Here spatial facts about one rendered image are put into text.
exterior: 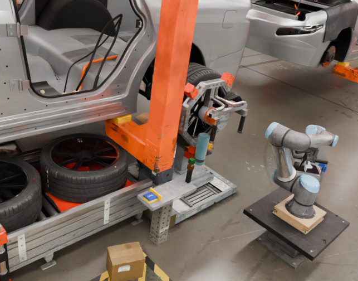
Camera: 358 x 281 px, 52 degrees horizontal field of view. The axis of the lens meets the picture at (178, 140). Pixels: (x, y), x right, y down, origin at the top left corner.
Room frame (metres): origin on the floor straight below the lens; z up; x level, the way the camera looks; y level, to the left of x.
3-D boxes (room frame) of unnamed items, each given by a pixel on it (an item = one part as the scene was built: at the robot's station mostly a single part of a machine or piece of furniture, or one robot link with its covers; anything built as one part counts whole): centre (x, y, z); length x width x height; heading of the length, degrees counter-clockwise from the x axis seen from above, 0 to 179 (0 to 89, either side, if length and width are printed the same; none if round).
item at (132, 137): (2.56, 0.38, 0.69); 0.52 x 0.17 x 0.35; 47
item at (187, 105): (2.70, -0.18, 0.85); 0.54 x 0.07 x 0.54; 137
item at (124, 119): (2.68, 0.50, 0.71); 0.14 x 0.14 x 0.05; 47
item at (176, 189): (2.13, 0.02, 0.44); 0.43 x 0.17 x 0.03; 137
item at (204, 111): (2.65, -0.24, 0.85); 0.21 x 0.14 x 0.14; 47
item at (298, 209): (2.29, -1.00, 0.42); 0.19 x 0.19 x 0.10
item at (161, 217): (2.11, 0.04, 0.21); 0.10 x 0.10 x 0.42; 47
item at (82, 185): (2.37, 0.69, 0.39); 0.66 x 0.66 x 0.24
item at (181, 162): (2.81, -0.06, 0.32); 0.40 x 0.30 x 0.28; 137
